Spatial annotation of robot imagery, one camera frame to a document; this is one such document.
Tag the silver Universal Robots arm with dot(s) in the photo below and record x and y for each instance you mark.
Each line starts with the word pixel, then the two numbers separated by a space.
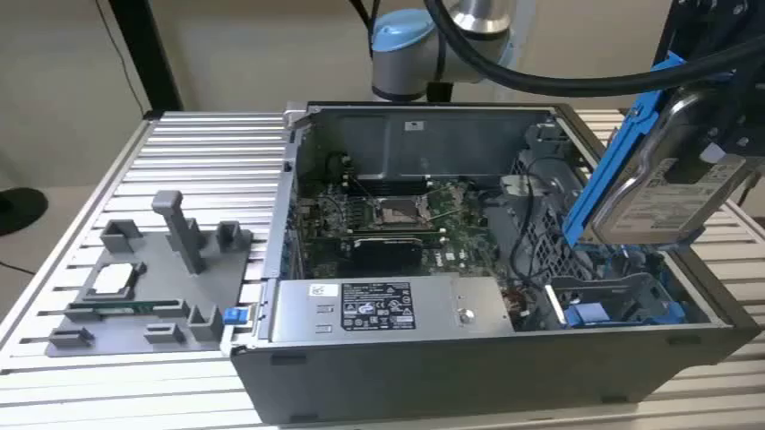
pixel 418 67

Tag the blue empty disk carrier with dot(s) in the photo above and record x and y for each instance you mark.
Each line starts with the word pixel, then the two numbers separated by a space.
pixel 589 314

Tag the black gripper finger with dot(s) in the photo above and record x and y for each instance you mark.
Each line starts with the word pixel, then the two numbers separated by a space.
pixel 688 168

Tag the grey open PC case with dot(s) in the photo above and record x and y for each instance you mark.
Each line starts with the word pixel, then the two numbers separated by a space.
pixel 418 380

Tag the silver CPU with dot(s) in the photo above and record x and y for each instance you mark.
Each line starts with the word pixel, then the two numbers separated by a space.
pixel 114 280

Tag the hard disk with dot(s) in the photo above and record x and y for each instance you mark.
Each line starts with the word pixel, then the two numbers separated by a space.
pixel 664 201

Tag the black round stand base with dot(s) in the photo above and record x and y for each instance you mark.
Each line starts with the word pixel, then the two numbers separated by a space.
pixel 20 210

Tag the CPU socket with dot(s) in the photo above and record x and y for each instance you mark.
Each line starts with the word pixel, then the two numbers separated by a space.
pixel 397 210

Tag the blue case latch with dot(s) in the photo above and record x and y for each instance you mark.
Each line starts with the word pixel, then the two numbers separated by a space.
pixel 235 315

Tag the perforated grey drive cage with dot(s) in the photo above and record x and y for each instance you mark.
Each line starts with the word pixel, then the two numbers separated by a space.
pixel 538 251

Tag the grey plastic parts rack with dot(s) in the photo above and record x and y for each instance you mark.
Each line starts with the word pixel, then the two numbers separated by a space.
pixel 155 286

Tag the white sticker with black square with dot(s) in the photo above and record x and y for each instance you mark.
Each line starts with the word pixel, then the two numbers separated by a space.
pixel 414 125

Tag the black metal post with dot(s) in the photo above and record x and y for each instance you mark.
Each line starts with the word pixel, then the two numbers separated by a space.
pixel 150 54

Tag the green motherboard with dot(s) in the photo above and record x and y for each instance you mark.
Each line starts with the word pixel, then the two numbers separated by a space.
pixel 460 242

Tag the locking lever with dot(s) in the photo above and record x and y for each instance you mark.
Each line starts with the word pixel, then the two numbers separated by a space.
pixel 362 187

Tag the silver power supply unit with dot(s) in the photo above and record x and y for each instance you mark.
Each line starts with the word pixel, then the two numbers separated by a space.
pixel 300 313

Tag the black graphics card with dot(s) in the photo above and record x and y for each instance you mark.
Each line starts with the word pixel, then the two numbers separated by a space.
pixel 382 257

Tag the green RAM stick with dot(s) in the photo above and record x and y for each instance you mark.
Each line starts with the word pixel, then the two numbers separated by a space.
pixel 138 307

